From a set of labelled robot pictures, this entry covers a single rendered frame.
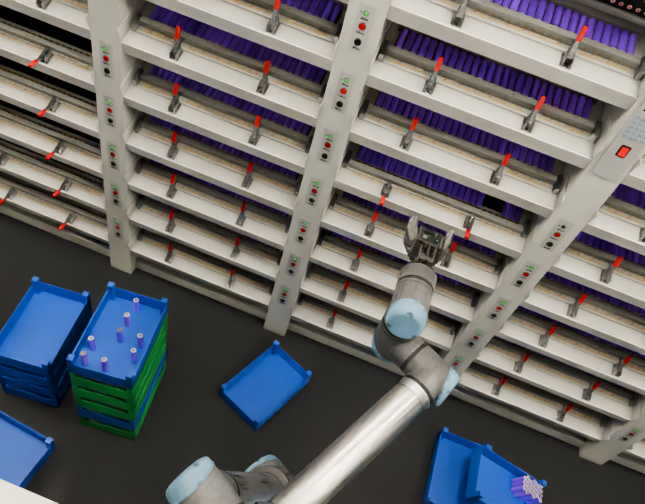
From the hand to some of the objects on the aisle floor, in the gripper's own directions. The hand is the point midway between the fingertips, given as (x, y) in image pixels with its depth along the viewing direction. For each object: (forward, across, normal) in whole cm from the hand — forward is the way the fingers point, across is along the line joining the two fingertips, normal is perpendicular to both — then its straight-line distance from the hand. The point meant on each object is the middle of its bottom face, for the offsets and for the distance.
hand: (430, 227), depth 164 cm
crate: (-11, -51, +105) cm, 117 cm away
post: (+30, +35, +104) cm, 113 cm away
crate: (-6, +29, +105) cm, 109 cm away
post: (+30, +105, +104) cm, 150 cm away
